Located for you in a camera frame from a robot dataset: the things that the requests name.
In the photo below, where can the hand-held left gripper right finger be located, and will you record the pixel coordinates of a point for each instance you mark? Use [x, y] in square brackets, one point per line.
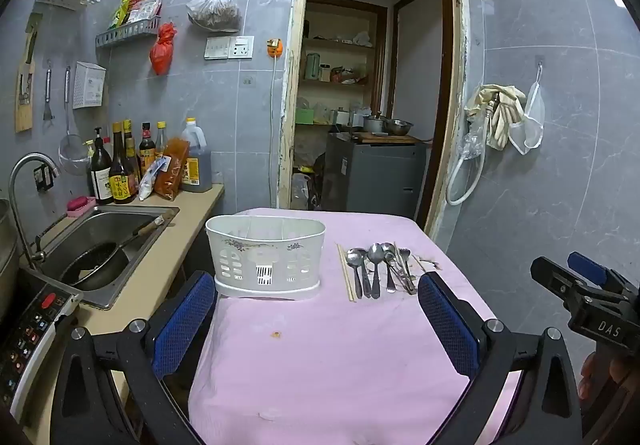
[447, 325]

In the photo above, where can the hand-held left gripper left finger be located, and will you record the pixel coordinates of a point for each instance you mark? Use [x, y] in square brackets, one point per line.
[182, 325]

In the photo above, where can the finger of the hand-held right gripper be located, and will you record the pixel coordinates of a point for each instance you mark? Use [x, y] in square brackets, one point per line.
[587, 266]
[555, 280]

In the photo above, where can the metal spoon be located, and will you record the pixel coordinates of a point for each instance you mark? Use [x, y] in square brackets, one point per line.
[388, 252]
[400, 275]
[355, 257]
[375, 255]

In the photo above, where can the metal fork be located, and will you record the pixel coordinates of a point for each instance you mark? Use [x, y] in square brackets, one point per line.
[406, 257]

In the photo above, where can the white plastic utensil holder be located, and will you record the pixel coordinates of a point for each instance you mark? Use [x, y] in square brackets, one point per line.
[240, 250]

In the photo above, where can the person's right hand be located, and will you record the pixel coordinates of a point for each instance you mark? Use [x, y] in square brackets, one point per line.
[605, 375]

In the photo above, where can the beige kitchen counter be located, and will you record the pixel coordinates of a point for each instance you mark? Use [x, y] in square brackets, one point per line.
[165, 265]

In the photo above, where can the pink tablecloth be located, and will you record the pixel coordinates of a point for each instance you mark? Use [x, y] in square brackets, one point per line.
[325, 365]

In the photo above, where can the steel sink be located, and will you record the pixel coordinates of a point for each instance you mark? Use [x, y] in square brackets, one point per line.
[100, 225]

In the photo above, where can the white blue packet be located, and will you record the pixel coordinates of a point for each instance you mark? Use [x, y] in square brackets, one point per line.
[149, 182]

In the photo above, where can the soy sauce bottle yellow label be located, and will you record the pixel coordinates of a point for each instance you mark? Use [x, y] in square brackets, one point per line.
[121, 185]

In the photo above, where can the induction cooker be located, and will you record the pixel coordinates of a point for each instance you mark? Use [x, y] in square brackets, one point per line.
[30, 335]

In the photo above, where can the orange spice bag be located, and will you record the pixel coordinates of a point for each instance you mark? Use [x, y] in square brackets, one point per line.
[172, 170]

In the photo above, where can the pink sponge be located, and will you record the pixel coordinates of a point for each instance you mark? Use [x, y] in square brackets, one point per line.
[80, 206]

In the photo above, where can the clear plastic bag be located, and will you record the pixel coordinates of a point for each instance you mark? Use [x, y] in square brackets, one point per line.
[470, 145]

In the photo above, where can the large dark liquid jug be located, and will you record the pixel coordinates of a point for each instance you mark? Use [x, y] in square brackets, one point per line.
[197, 165]

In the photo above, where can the grey cabinet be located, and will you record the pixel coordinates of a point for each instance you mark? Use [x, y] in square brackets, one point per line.
[370, 175]

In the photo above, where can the dark pump bottle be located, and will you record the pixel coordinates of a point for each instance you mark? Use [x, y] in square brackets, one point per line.
[101, 175]

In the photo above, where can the cream rubber gloves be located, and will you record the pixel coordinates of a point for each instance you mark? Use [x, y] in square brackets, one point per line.
[500, 115]

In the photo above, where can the dark bottle red label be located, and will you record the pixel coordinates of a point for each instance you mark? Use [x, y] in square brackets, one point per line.
[146, 150]

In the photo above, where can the dark sauce bottle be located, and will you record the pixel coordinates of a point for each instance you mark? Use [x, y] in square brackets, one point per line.
[131, 150]

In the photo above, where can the yellow cap sauce bottle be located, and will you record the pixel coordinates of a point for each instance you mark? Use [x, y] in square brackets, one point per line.
[160, 140]

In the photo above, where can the metal strainer ladle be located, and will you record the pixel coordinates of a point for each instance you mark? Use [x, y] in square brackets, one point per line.
[72, 155]

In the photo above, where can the metal bowl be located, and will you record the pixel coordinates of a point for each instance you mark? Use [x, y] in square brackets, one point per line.
[399, 127]

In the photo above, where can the metal faucet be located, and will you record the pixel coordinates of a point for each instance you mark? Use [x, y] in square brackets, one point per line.
[17, 185]

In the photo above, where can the green box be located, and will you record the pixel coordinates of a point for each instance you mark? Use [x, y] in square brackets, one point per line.
[305, 116]

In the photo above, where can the red plastic bag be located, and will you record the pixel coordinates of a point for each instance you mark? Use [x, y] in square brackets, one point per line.
[162, 50]

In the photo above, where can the green thermos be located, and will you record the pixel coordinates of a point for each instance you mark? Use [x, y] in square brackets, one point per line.
[313, 67]

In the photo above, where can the orange plug adapter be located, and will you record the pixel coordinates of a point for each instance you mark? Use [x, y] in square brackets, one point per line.
[276, 49]

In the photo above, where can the wooden shelf unit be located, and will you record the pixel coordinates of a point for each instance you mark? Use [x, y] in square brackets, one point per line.
[340, 45]

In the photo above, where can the seasoning packets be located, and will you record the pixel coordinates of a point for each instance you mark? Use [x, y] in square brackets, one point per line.
[140, 10]

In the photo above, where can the wooden door frame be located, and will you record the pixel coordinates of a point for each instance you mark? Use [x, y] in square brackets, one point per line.
[290, 100]

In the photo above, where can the white wall box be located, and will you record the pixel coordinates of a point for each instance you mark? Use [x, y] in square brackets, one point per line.
[89, 86]

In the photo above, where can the white wall switch panel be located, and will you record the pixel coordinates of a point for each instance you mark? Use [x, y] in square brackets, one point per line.
[217, 48]

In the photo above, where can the white wall socket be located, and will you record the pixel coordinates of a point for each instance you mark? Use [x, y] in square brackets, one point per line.
[241, 48]

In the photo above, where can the metal wall rack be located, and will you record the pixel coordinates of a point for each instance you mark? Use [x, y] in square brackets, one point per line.
[127, 36]

